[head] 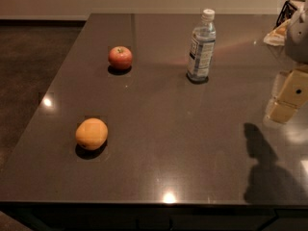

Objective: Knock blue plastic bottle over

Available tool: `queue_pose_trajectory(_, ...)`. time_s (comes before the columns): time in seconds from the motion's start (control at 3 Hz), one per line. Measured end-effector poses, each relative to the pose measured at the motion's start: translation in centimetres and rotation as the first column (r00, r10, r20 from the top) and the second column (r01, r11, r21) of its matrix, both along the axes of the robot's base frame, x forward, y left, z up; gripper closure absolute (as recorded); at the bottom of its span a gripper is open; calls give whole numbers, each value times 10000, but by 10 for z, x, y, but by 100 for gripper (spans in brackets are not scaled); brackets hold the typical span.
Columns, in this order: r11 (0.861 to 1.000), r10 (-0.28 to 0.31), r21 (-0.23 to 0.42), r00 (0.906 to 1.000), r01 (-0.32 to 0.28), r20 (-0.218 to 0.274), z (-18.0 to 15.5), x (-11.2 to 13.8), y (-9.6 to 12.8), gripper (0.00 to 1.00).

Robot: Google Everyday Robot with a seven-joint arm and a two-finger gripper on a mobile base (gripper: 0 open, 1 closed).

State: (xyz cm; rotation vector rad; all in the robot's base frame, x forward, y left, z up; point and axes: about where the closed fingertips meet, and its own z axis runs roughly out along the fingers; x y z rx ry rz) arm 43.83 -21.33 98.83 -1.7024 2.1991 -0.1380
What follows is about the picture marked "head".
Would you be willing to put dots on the white-grey gripper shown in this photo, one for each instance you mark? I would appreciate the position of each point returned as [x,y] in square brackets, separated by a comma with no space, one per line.
[298,38]

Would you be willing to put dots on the clear blue-label plastic bottle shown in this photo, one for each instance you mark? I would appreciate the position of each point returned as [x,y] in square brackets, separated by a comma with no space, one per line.
[202,47]

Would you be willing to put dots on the crumpled snack bag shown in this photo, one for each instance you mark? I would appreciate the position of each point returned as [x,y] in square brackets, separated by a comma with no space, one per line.
[277,36]

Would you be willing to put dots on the red apple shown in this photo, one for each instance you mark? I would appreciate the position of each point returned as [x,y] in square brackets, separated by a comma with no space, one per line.
[120,58]

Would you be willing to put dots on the orange fruit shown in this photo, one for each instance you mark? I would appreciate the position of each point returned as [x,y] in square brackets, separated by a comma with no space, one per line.
[91,134]

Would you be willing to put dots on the black wire basket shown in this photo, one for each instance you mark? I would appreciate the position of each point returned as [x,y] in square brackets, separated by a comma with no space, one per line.
[288,9]

